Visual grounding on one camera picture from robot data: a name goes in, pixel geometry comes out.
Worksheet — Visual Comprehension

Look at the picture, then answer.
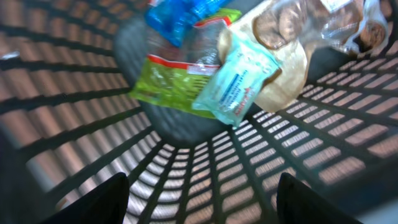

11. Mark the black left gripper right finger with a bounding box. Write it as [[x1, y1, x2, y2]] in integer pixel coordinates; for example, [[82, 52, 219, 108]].
[[277, 172, 361, 224]]

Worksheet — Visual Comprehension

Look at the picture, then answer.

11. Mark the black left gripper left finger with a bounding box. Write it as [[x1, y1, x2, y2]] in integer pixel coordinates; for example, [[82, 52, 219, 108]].
[[42, 172, 129, 224]]

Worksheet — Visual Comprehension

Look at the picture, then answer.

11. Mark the green clear snack bag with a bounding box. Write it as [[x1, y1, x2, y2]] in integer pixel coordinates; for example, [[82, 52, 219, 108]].
[[131, 8, 241, 119]]

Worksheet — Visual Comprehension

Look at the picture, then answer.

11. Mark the teal wet wipes pack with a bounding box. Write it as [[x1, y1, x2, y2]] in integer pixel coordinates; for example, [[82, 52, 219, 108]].
[[192, 32, 281, 127]]

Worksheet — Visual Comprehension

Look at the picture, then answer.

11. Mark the beige clear plastic bag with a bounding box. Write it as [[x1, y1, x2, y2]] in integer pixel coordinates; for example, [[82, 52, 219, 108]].
[[218, 0, 389, 113]]

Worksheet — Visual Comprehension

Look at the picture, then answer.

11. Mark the blue snack bar wrapper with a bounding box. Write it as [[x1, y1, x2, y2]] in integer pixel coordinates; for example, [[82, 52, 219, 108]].
[[145, 0, 230, 47]]

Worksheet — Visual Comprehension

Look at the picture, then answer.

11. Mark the dark grey plastic basket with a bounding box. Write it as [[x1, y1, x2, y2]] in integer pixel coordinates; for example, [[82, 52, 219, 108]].
[[1, 1, 397, 223]]

